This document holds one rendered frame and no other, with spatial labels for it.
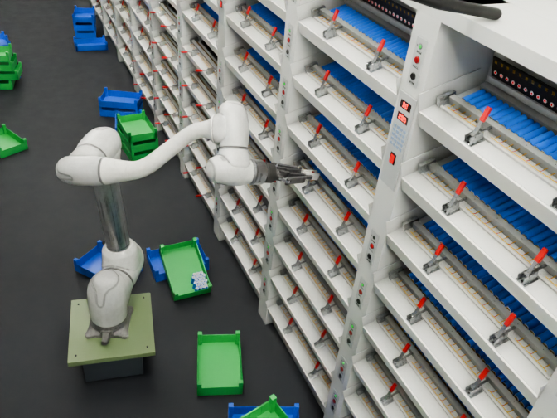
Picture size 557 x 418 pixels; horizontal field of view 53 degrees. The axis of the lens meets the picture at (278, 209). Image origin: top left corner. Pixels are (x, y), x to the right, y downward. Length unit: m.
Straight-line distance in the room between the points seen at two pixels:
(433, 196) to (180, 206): 2.34
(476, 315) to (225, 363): 1.48
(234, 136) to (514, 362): 1.10
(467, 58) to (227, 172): 0.85
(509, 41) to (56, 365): 2.28
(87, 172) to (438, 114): 1.22
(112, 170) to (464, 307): 1.25
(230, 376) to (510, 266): 1.62
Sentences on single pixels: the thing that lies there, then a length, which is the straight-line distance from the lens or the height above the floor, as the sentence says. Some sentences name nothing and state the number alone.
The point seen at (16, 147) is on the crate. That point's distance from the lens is 4.31.
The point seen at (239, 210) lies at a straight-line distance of 3.02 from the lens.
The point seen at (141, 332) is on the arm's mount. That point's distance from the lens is 2.56.
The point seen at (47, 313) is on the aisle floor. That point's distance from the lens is 3.04.
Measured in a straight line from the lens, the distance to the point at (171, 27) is 3.69.
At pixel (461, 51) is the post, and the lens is 1.49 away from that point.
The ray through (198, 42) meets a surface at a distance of 3.45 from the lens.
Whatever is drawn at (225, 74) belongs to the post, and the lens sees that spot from 2.80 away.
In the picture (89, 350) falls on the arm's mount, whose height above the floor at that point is 0.23.
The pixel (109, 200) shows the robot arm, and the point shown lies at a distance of 2.35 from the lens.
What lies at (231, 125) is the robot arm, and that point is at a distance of 1.92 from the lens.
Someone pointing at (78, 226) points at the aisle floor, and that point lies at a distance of 3.53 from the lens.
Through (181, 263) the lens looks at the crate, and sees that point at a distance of 3.08.
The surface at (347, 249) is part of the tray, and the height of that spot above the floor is 0.93.
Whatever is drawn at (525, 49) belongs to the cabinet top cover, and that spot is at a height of 1.79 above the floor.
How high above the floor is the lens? 2.15
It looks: 36 degrees down
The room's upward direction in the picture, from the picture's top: 6 degrees clockwise
